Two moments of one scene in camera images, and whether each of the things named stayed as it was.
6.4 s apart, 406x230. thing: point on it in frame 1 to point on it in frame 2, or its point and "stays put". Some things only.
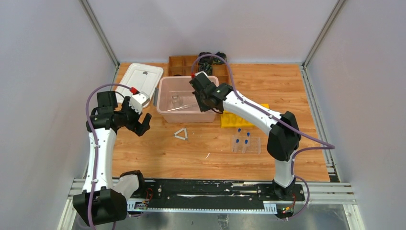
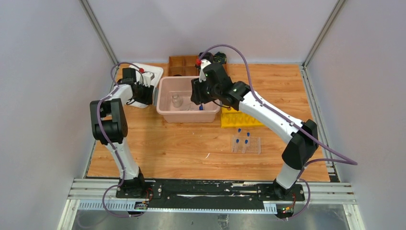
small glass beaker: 175,100 stays put
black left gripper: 132,120 to 145,94
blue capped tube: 246,143 stays put
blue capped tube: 236,145 stays put
